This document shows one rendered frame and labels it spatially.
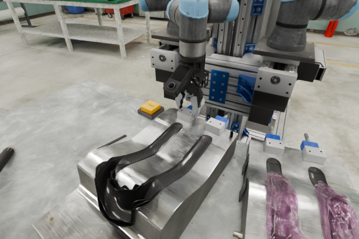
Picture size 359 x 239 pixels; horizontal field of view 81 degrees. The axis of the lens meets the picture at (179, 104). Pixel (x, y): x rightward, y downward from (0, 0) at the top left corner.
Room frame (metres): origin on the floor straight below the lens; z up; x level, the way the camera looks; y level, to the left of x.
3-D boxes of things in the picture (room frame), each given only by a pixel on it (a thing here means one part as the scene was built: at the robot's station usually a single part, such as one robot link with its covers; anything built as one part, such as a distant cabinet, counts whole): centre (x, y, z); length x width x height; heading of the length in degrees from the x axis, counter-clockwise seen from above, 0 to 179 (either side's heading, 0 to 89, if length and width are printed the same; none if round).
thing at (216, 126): (0.55, -0.14, 0.89); 0.13 x 0.05 x 0.05; 145
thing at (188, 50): (0.60, -0.03, 1.13); 0.08 x 0.08 x 0.05
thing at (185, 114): (0.61, -0.05, 0.89); 0.13 x 0.05 x 0.05; 145
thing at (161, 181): (0.37, 0.05, 0.92); 0.35 x 0.16 x 0.09; 145
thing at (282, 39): (0.88, -0.45, 1.09); 0.15 x 0.15 x 0.10
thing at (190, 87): (0.60, -0.04, 1.05); 0.09 x 0.08 x 0.12; 145
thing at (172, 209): (0.36, 0.07, 0.87); 0.50 x 0.26 x 0.14; 145
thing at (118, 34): (4.21, 1.84, 0.51); 2.40 x 1.13 x 1.02; 70
